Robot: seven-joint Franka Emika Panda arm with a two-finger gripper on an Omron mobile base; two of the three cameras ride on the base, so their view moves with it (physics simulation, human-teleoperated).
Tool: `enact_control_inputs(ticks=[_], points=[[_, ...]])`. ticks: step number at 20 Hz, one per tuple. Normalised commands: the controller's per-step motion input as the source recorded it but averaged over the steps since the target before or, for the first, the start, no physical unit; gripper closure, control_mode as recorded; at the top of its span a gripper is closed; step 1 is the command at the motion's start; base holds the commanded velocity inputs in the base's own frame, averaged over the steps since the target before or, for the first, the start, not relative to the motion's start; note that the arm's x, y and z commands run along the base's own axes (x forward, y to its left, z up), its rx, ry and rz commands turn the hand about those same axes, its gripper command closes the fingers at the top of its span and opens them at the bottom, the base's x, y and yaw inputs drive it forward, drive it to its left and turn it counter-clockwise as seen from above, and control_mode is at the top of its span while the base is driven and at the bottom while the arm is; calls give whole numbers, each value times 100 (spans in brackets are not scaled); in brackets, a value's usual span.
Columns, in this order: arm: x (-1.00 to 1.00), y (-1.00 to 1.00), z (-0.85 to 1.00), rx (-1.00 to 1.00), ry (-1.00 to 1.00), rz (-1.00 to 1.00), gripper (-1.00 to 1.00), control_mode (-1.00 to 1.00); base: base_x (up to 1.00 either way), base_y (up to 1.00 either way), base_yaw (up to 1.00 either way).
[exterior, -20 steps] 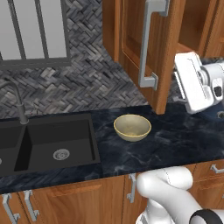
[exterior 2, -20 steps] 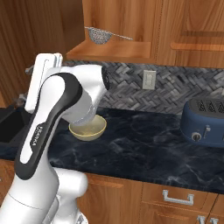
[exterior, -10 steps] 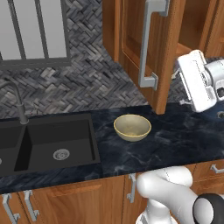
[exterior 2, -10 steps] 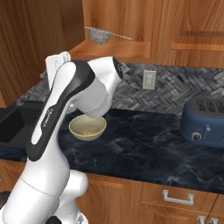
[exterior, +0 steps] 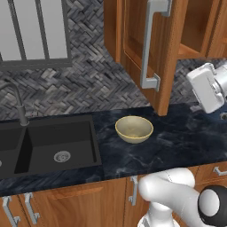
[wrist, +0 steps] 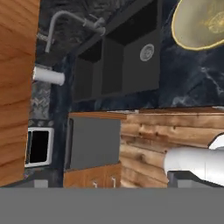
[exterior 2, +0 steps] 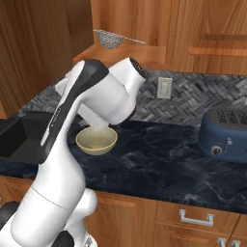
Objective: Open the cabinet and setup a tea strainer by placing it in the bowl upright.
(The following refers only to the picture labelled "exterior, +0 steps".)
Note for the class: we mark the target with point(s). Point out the narrow wooden base cabinet door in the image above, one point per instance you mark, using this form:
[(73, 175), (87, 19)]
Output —
[(4, 218)]

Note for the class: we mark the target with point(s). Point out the black double sink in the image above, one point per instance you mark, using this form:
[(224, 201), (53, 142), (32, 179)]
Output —
[(59, 144)]

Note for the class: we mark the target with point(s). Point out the grey framed window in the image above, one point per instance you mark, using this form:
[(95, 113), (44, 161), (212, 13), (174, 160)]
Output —
[(32, 32)]

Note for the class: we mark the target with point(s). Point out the wide wooden base cabinet door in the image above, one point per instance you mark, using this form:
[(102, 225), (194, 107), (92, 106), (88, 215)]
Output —
[(82, 204)]

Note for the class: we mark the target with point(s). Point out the dark grey tap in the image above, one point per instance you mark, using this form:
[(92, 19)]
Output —
[(21, 109)]

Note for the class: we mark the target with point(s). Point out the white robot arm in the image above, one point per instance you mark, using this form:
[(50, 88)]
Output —
[(168, 192)]

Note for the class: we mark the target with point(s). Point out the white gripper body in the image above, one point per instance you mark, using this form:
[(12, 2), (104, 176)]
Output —
[(205, 88)]

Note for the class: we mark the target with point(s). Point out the beige bowl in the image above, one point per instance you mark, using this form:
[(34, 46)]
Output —
[(134, 129)]

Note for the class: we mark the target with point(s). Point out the wooden drawer front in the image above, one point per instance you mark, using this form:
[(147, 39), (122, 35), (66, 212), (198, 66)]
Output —
[(208, 173)]

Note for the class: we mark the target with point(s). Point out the wooden wall cabinet door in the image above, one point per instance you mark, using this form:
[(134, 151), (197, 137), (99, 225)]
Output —
[(165, 44)]

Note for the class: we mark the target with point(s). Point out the wooden wall cabinet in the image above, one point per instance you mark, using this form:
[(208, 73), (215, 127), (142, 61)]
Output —
[(195, 26)]

